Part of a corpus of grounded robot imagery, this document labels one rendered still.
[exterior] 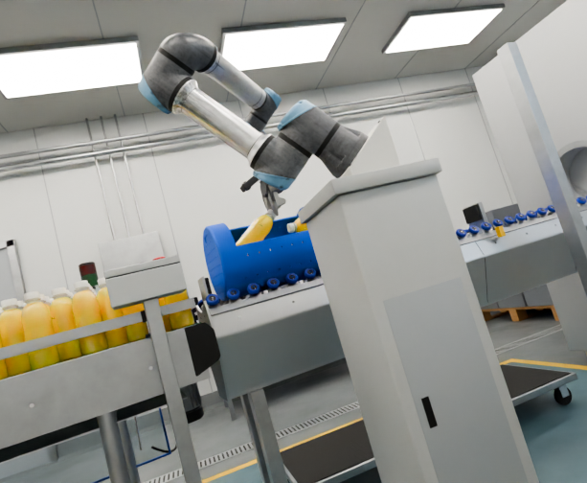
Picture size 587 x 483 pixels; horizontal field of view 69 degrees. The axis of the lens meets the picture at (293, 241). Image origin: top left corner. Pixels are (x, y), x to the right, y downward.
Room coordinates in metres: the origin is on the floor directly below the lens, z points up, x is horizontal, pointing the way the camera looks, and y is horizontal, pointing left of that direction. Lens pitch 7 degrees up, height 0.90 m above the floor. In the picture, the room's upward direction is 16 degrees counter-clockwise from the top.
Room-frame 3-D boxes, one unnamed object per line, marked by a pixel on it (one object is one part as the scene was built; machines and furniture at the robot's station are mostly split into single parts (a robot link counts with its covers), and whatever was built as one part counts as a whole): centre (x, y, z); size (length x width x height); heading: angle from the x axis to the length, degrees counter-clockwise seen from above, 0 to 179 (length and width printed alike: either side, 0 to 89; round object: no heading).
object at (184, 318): (1.35, 0.40, 1.00); 0.07 x 0.07 x 0.19
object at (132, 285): (1.20, 0.43, 1.05); 0.20 x 0.10 x 0.10; 113
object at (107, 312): (1.31, 0.60, 1.00); 0.07 x 0.07 x 0.19
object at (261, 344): (1.95, -0.62, 0.79); 2.17 x 0.29 x 0.34; 113
